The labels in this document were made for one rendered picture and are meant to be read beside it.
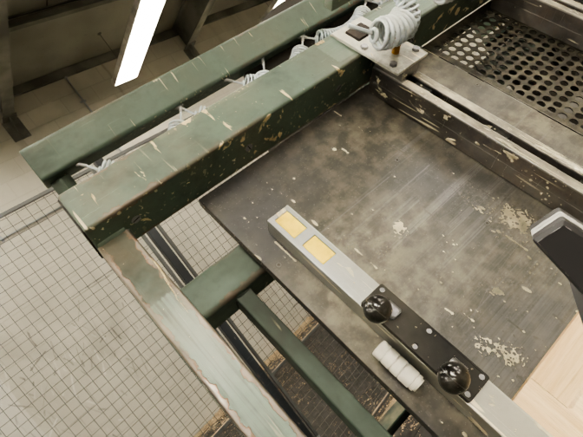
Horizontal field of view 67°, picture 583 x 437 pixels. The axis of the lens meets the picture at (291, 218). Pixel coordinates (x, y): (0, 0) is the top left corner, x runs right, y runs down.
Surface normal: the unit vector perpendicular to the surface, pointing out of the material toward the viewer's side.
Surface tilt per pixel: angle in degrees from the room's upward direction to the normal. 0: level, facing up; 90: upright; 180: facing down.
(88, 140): 90
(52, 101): 90
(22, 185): 90
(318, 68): 58
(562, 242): 100
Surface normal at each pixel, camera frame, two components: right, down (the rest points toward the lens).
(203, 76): 0.35, -0.15
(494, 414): -0.01, -0.56
